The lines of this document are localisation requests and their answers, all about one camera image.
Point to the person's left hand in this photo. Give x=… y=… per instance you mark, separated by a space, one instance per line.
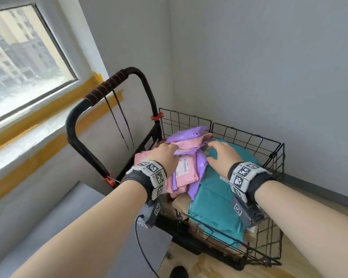
x=165 y=159

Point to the person's right hand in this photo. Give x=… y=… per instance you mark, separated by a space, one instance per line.
x=226 y=159

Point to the person's right forearm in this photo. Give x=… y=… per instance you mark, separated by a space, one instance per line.
x=307 y=225

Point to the person's left forearm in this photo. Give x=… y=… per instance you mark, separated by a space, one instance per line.
x=90 y=234

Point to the left marker wristband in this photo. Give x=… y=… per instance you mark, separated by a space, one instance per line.
x=150 y=173

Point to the dark grey baseboard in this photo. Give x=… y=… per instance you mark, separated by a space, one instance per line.
x=322 y=191

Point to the white framed window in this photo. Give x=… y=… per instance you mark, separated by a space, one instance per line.
x=23 y=54

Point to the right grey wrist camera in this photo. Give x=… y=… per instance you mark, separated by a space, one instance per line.
x=246 y=212

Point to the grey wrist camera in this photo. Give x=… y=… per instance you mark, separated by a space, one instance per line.
x=150 y=215
x=246 y=212

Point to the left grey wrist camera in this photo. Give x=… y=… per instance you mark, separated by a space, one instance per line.
x=150 y=215

